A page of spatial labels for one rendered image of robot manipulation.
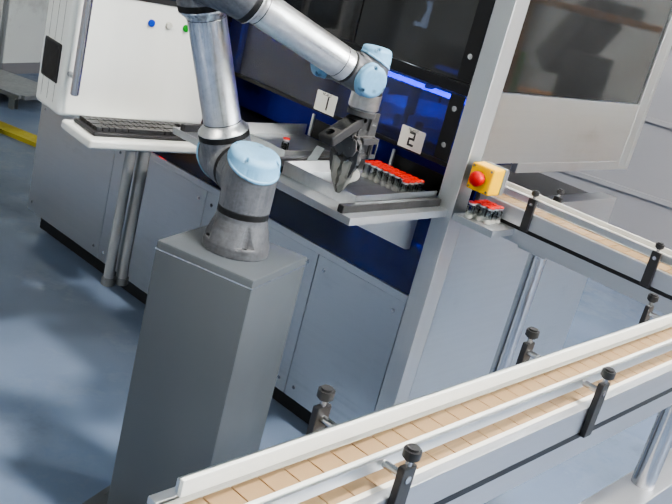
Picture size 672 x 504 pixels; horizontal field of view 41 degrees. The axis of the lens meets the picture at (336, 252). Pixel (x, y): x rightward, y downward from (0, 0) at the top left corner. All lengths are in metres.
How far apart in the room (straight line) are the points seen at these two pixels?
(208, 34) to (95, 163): 1.77
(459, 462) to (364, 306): 1.57
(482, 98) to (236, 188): 0.77
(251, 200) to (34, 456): 1.05
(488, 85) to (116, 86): 1.14
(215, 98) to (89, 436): 1.16
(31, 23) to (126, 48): 4.30
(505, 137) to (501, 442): 1.44
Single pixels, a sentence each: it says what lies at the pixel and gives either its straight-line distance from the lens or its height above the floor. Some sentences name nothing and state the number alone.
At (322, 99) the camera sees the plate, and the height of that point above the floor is 1.03.
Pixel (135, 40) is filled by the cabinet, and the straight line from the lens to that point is 2.87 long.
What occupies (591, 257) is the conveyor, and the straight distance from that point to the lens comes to 2.39.
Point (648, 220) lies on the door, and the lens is 5.97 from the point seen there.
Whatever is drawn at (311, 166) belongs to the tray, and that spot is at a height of 0.90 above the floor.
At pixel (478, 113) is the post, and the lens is 2.42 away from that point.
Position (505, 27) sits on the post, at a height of 1.38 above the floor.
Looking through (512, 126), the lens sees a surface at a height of 1.12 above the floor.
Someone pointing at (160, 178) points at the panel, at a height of 0.53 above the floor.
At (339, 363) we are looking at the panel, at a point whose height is 0.30.
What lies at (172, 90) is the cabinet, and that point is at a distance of 2.97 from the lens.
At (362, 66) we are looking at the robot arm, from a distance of 2.01.
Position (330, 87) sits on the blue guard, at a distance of 2.74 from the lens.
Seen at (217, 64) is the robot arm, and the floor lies 1.17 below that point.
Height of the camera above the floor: 1.49
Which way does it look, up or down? 19 degrees down
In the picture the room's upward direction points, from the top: 15 degrees clockwise
